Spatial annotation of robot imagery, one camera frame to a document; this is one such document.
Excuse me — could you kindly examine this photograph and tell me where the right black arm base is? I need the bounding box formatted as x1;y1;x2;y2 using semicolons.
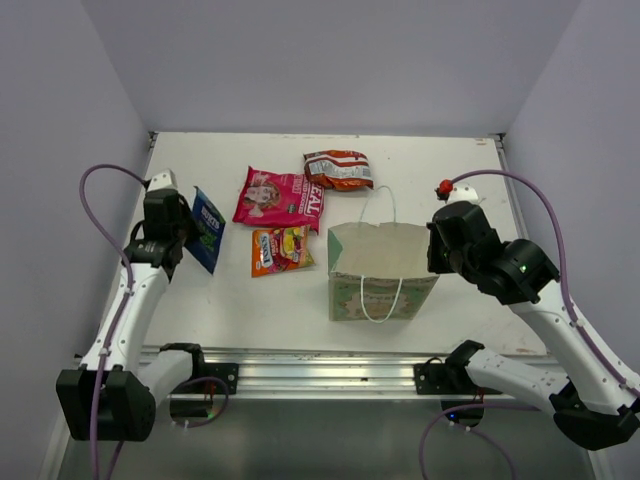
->
413;357;473;395

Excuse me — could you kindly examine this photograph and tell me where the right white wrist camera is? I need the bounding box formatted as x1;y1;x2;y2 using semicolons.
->
447;182;480;204

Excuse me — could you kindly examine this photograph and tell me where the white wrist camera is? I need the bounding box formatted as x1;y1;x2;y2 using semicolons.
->
145;169;178;193
447;182;480;204

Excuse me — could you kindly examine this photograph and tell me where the orange Fox's candy bag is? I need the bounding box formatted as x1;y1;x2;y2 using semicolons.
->
251;225;315;278

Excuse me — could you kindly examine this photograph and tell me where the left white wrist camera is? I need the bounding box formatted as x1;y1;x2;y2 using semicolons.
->
145;169;178;193

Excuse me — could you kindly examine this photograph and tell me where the pink Real crisps bag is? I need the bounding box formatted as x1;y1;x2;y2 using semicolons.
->
233;167;324;233

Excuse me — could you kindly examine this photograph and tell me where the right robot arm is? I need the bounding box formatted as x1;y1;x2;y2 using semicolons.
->
427;201;639;451

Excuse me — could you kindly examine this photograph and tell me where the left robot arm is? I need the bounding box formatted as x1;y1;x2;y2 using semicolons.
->
56;187;208;442

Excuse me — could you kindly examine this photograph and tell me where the aluminium rail frame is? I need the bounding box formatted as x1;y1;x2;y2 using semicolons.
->
134;344;574;401

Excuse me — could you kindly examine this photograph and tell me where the green printed paper bag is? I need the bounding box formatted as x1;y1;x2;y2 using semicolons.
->
327;209;439;324

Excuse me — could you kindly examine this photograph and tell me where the blue Burts crisps bag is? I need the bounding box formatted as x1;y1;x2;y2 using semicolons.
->
186;186;226;275

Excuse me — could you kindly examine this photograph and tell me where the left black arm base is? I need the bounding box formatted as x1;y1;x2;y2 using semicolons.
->
191;362;240;396

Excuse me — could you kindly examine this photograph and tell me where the red orange snack bag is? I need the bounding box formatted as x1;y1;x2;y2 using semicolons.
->
303;149;374;192

